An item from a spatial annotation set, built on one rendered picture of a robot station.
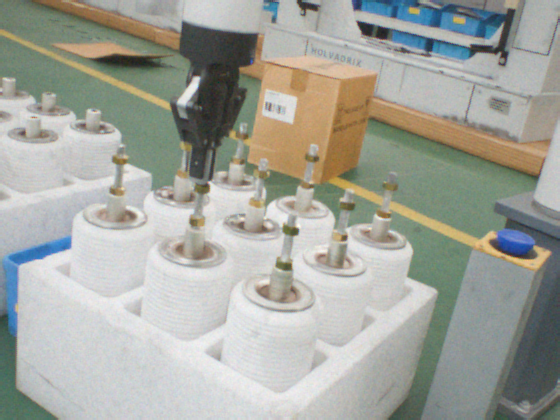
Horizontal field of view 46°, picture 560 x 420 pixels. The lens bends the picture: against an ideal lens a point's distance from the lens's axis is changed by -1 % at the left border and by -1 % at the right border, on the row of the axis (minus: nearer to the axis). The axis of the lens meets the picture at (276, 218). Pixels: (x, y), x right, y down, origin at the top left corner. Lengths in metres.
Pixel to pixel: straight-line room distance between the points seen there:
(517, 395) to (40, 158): 0.79
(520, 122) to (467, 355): 1.91
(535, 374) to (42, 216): 0.76
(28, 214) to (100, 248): 0.28
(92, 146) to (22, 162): 0.13
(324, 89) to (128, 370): 1.22
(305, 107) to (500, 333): 1.19
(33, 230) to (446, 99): 2.03
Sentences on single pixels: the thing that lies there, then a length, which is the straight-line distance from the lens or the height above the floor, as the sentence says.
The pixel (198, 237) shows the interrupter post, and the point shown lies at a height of 0.27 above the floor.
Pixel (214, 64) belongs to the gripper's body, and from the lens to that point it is 0.64.
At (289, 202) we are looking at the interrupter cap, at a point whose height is 0.25.
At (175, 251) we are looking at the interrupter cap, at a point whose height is 0.25.
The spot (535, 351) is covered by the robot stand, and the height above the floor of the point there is 0.11.
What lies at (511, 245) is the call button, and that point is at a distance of 0.75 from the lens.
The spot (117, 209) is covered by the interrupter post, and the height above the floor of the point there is 0.27.
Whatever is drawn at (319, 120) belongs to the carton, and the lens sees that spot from 1.83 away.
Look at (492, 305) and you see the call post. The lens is 0.76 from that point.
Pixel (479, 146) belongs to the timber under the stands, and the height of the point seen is 0.04.
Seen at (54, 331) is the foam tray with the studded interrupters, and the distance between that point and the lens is 0.82.
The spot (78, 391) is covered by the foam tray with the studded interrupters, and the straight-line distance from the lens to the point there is 0.83.
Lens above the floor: 0.56
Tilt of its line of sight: 21 degrees down
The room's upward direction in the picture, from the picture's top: 10 degrees clockwise
